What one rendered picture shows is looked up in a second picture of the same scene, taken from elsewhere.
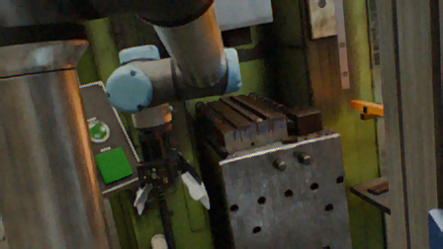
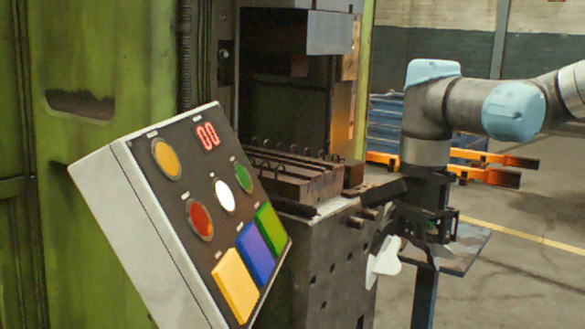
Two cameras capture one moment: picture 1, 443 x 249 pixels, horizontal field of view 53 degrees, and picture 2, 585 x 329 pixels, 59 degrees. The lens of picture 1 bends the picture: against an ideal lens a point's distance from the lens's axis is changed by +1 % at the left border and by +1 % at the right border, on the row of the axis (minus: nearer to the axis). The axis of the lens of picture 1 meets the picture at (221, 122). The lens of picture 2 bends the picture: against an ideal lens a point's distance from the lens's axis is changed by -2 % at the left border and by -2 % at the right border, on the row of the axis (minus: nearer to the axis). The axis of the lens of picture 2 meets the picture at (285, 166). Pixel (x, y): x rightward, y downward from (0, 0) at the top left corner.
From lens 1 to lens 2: 91 cm
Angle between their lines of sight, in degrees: 41
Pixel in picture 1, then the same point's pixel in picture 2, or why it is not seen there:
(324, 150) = not seen: hidden behind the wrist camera
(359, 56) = (360, 106)
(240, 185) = (322, 250)
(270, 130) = (333, 183)
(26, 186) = not seen: outside the picture
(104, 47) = (162, 51)
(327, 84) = (340, 132)
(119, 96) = (527, 119)
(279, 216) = (340, 286)
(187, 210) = not seen: hidden behind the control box
